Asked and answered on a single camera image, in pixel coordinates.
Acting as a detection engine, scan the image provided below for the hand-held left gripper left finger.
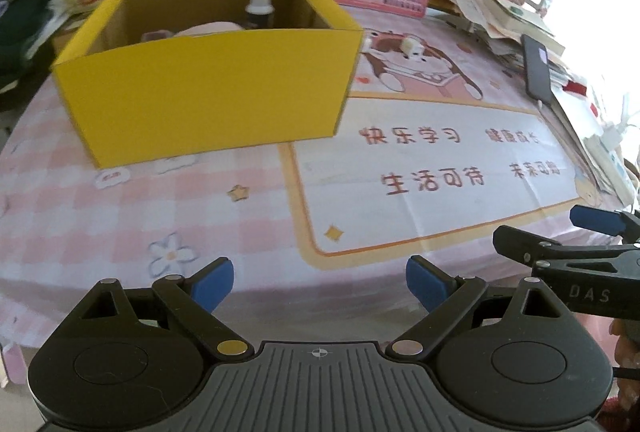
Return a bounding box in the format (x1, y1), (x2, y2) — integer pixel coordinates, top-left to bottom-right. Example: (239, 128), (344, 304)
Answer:
(75, 257), (255, 360)

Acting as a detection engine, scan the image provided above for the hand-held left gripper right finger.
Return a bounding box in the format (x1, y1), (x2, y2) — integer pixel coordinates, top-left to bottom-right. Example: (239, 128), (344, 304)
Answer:
(390, 255), (573, 360)

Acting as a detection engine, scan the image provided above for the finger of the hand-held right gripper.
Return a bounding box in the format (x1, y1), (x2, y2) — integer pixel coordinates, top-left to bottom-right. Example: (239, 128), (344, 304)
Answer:
(570, 204), (640, 244)
(492, 225), (640, 274)

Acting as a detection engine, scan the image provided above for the yellow cardboard box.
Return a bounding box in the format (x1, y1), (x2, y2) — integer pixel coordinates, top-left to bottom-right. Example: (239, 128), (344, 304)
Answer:
(51, 0), (365, 170)

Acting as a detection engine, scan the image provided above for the pink pig plush toy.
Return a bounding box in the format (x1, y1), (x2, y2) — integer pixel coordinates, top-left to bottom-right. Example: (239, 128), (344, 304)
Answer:
(172, 21), (247, 39)

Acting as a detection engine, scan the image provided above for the black spray bottle white cap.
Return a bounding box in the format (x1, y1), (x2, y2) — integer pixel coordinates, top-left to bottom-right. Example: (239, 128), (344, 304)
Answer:
(244, 0), (276, 31)

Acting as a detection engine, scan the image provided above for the person's right hand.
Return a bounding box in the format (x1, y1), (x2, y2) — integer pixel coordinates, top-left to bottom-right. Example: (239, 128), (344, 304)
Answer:
(611, 316), (640, 408)

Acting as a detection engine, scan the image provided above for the pink printed table mat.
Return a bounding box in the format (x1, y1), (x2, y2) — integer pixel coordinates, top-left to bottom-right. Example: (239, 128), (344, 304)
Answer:
(0, 4), (640, 365)

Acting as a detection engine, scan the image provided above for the white power strip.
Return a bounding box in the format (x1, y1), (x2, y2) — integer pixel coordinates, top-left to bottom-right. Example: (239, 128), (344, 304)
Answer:
(584, 97), (640, 209)

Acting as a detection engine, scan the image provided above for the black phone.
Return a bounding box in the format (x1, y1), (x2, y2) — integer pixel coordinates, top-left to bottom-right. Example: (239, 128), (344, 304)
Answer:
(521, 33), (556, 107)

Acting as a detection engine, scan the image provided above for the pile of papers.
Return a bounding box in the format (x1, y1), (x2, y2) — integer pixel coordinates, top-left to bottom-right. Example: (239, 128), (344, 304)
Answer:
(440, 0), (623, 195)

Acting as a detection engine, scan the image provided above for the small white toy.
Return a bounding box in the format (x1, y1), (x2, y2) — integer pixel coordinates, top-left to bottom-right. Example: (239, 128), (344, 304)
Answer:
(401, 37), (427, 61)

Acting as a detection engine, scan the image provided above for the pile of clothes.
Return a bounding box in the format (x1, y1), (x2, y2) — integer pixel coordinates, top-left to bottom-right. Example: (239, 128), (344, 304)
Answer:
(0, 0), (72, 90)

